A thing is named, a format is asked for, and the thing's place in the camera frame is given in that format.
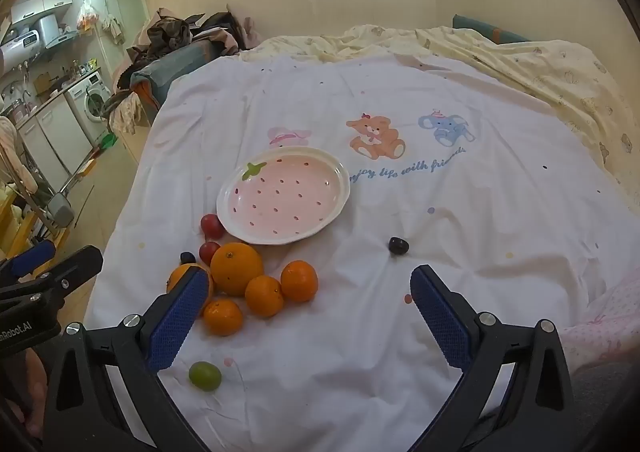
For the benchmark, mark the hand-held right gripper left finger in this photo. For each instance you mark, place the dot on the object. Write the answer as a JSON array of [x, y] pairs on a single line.
[[177, 319]]

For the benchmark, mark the white cartoon printed blanket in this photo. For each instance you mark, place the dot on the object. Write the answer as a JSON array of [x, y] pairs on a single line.
[[350, 332]]

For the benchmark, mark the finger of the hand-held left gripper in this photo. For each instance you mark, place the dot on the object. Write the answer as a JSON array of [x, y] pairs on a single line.
[[75, 267], [30, 254]]

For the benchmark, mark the white washing machine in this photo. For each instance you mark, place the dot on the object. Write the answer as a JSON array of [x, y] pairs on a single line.
[[92, 99]]

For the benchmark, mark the red grape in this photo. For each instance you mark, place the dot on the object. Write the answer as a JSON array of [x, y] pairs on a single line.
[[208, 251], [212, 226]]

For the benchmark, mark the teal headboard cushion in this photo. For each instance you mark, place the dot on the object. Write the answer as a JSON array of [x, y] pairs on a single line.
[[492, 30]]

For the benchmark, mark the green dustpan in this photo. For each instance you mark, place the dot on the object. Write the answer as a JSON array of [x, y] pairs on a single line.
[[107, 139]]

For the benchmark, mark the white water heater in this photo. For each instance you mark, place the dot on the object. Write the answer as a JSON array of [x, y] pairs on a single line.
[[20, 44]]

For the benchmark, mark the small tangerine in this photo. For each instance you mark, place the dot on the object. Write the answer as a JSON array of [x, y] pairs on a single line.
[[222, 316], [299, 281], [264, 296], [176, 278]]

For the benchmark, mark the pink patterned blanket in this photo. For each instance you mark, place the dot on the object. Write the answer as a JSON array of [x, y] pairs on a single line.
[[610, 317]]

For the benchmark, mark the dark purple grape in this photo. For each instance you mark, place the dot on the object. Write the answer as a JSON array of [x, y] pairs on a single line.
[[187, 258]]

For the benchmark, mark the pile of dark clothes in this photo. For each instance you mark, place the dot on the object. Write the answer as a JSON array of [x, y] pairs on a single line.
[[185, 31]]

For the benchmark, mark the green grape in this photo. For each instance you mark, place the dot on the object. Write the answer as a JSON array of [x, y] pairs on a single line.
[[204, 375]]

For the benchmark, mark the yellow bear printed blanket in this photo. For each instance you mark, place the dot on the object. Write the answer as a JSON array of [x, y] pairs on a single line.
[[550, 71]]

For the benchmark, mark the large orange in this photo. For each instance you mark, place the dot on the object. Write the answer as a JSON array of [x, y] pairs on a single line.
[[236, 268]]

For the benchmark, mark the dark plum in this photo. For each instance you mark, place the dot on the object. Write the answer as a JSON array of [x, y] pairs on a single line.
[[399, 245]]

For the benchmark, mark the grey folding chair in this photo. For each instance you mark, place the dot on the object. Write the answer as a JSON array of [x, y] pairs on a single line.
[[50, 202]]

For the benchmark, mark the pink strawberry ceramic plate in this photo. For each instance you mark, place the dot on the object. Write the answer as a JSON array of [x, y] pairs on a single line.
[[285, 192]]

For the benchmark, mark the hanging orange plastic bag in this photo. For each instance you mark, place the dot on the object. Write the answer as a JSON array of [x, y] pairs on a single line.
[[86, 16]]

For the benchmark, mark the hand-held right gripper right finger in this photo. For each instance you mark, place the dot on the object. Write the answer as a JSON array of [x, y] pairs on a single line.
[[442, 317]]

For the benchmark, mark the green sofa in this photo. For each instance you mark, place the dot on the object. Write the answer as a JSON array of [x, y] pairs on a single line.
[[165, 69]]

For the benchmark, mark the person's left hand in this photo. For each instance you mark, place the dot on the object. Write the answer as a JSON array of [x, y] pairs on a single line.
[[27, 382]]

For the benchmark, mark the white wall cabinet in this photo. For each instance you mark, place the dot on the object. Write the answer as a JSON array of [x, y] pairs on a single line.
[[42, 4]]

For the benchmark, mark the white kitchen base cabinet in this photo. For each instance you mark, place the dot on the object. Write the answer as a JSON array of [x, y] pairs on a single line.
[[52, 134]]

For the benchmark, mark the silver range hood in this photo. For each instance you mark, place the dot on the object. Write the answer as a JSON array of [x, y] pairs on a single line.
[[62, 39]]

